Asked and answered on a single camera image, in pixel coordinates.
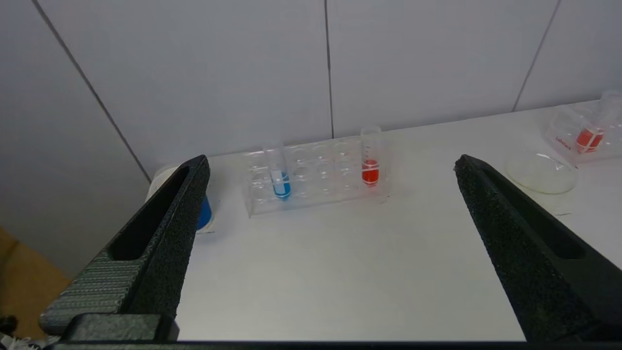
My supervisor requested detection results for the white paper cup blue sleeve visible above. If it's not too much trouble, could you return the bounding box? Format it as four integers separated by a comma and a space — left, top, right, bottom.
146, 164, 215, 234

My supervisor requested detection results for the test tube with blue pigment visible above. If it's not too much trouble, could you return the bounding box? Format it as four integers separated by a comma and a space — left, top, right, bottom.
262, 141, 293, 201

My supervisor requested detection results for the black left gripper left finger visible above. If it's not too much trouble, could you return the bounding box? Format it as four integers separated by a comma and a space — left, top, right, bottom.
39, 155, 210, 336

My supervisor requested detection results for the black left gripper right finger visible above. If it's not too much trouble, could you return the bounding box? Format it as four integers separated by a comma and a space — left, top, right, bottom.
454, 155, 622, 342

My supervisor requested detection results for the clear glass beaker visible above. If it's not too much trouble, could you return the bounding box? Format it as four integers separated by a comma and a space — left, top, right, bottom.
504, 149, 579, 217

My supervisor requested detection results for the clear acrylic test tube rack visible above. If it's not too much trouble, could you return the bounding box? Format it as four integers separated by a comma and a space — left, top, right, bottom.
242, 135, 392, 218
544, 100, 622, 164

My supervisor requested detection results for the test tube with red pigment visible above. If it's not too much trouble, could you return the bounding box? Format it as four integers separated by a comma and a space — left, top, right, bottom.
575, 89, 622, 154
360, 125, 385, 188

